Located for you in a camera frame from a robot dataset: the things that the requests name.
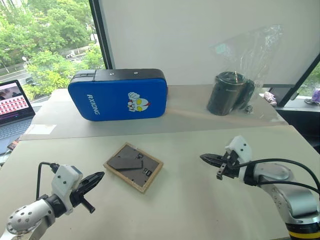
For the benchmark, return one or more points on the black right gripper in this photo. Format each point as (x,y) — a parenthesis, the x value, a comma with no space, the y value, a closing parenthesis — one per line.
(228,166)

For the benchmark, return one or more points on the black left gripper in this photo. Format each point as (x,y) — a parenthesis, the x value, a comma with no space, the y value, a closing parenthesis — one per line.
(78,194)

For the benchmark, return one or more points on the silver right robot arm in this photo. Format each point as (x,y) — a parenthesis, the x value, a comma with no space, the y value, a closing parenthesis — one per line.
(287,190)

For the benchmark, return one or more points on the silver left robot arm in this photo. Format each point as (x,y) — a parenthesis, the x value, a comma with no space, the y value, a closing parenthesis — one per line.
(27,216)

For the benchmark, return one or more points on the laptop computer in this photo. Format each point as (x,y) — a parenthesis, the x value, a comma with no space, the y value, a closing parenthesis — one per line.
(12,117)

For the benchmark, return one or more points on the small dark metal part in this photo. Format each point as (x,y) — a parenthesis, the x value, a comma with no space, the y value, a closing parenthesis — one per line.
(248,109)

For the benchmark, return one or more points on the black cylindrical container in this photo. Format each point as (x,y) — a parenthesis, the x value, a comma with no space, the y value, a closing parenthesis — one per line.
(223,95)

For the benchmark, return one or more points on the blue cartoon print case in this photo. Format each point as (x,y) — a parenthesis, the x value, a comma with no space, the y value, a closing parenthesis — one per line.
(117,100)

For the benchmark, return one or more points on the pink small object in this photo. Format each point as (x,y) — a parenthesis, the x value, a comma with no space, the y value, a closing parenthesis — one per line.
(270,98)

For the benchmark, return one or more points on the black cylinder in plastic bag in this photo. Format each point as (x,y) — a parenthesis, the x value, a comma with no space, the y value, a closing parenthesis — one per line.
(257,50)

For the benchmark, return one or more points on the purple small object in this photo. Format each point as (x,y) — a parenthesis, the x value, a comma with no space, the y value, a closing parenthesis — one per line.
(316,96)

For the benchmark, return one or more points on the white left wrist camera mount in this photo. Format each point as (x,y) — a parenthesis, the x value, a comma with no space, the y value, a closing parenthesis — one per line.
(65,176)

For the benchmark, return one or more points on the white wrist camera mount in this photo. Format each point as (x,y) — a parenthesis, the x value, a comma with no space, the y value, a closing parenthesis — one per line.
(241,148)
(65,176)

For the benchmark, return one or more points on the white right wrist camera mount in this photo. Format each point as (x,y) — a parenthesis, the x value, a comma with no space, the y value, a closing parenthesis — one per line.
(241,148)

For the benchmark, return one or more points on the wooden picture frame back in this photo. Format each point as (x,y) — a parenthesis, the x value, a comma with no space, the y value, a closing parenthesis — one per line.
(133,166)

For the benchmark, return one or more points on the black window frame post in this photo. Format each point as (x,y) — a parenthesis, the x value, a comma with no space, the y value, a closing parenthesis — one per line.
(101,35)

